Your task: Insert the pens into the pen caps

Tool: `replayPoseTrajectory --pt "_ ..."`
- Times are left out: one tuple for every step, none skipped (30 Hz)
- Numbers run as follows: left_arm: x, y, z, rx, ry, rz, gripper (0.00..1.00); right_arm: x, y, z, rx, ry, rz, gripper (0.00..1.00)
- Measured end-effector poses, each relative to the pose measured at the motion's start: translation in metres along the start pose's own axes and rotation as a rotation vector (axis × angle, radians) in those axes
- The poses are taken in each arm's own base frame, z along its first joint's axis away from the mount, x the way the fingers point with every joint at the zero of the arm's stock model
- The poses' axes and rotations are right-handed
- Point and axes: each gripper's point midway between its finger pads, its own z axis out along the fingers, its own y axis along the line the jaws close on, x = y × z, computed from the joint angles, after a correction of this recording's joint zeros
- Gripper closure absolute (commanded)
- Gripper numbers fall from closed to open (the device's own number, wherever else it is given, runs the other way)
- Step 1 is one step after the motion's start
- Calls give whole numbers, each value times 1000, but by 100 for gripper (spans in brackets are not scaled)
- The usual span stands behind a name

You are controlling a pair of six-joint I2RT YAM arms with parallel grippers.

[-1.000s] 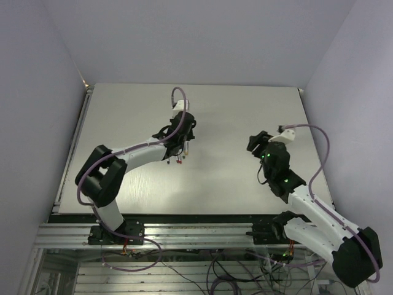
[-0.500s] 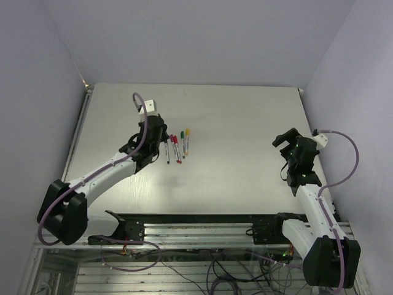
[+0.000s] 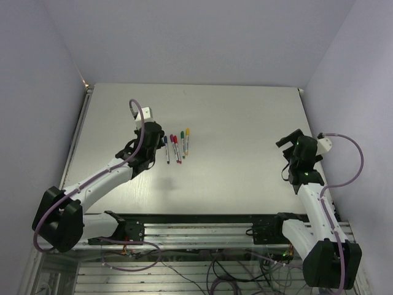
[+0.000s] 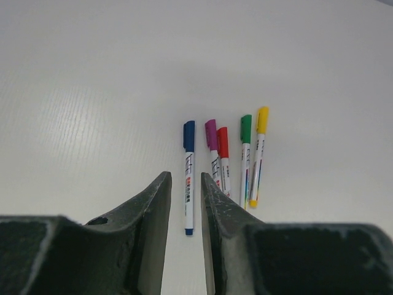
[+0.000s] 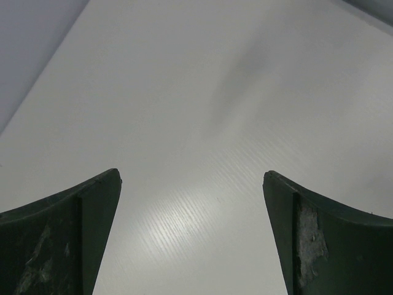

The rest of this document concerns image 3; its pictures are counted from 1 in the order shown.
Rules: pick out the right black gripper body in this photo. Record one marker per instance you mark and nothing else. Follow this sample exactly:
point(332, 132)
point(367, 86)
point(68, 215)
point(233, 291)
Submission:
point(291, 164)

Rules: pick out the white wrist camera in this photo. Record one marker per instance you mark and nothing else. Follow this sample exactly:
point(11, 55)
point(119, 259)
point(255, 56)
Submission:
point(324, 144)
point(146, 114)

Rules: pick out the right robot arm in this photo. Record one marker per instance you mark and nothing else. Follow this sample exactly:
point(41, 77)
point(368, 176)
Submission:
point(329, 259)

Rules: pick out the purple pen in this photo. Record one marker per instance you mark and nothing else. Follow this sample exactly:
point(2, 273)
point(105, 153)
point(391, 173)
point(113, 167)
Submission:
point(173, 145)

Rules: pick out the yellow pen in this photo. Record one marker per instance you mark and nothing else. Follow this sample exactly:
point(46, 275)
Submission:
point(186, 145)

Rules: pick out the blue pen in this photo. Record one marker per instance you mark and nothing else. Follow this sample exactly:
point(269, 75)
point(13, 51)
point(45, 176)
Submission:
point(167, 153)

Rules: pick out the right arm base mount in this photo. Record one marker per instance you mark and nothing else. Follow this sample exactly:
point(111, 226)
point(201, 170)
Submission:
point(266, 230)

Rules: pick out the green pen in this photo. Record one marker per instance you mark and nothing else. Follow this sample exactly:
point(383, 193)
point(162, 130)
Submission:
point(183, 148)

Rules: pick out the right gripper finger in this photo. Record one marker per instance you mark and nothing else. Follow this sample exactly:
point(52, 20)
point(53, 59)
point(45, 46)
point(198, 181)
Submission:
point(288, 153)
point(291, 138)

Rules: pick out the aluminium frame rails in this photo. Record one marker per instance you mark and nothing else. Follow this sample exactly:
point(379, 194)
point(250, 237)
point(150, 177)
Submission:
point(179, 254)

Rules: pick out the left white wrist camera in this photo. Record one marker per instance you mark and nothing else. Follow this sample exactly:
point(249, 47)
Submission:
point(146, 114)

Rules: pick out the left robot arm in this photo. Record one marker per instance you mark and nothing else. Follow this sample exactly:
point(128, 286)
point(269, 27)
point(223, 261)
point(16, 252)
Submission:
point(62, 219)

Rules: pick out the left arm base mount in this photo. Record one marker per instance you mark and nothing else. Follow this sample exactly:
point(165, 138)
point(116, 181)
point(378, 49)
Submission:
point(100, 228)

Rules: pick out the red pen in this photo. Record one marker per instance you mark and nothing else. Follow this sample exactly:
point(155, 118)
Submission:
point(179, 157)

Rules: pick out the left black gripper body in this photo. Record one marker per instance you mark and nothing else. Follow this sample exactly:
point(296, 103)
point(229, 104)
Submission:
point(151, 155)

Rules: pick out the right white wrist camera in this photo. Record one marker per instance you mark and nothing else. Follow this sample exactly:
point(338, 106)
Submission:
point(324, 144)

